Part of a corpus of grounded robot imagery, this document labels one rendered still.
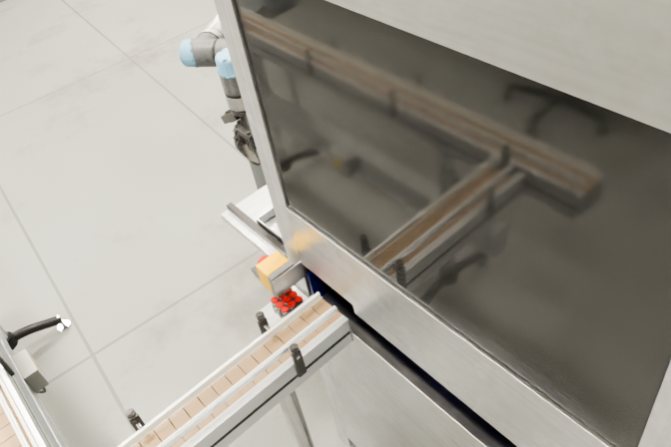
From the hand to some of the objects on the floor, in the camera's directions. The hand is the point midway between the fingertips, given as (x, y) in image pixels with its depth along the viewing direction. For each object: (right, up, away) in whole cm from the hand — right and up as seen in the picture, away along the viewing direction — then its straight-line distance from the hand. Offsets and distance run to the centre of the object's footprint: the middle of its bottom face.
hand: (255, 160), depth 182 cm
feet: (-117, -82, +100) cm, 174 cm away
